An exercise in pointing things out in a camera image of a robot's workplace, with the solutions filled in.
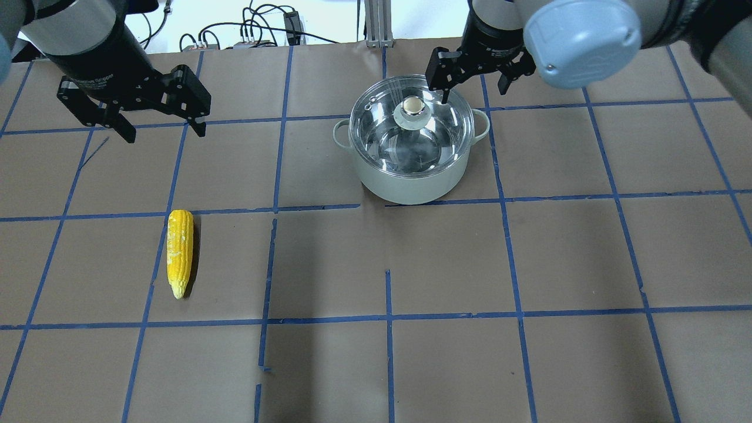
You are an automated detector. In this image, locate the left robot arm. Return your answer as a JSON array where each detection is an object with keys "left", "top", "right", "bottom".
[{"left": 2, "top": 1, "right": 212, "bottom": 143}]

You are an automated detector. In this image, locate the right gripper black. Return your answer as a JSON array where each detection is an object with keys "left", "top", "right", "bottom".
[{"left": 425, "top": 12, "right": 536, "bottom": 105}]

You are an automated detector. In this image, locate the glass pot lid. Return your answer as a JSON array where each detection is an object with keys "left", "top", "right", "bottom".
[{"left": 347, "top": 74, "right": 489, "bottom": 179}]

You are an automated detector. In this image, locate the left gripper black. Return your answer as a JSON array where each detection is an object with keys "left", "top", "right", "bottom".
[{"left": 56, "top": 23, "right": 212, "bottom": 144}]

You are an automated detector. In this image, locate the yellow corn cob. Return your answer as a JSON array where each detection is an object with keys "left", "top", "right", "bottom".
[{"left": 166, "top": 209, "right": 195, "bottom": 300}]

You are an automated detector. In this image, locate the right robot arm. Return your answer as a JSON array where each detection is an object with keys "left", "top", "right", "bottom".
[{"left": 425, "top": 1, "right": 751, "bottom": 113}]

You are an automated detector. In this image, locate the aluminium frame post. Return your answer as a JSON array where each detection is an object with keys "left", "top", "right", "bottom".
[{"left": 364, "top": 1, "right": 394, "bottom": 48}]

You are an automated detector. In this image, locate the pale green cooking pot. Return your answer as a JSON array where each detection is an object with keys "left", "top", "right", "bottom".
[{"left": 331, "top": 74, "right": 491, "bottom": 204}]

